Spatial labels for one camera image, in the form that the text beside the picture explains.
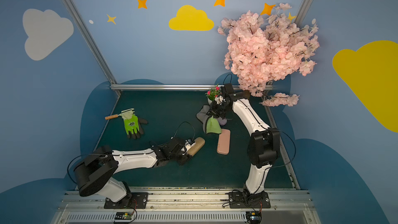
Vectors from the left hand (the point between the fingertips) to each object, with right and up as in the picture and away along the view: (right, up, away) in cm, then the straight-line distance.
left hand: (188, 150), depth 88 cm
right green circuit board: (+33, -28, -15) cm, 46 cm away
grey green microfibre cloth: (+13, +15, -6) cm, 21 cm away
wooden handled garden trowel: (-46, +20, +19) cm, 54 cm away
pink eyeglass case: (+22, +3, +7) cm, 23 cm away
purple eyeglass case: (+22, +15, +12) cm, 29 cm away
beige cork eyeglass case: (+6, +3, +4) cm, 8 cm away
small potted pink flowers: (+14, +33, +16) cm, 40 cm away
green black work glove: (-39, +14, +13) cm, 44 cm away
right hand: (+11, +22, -2) cm, 25 cm away
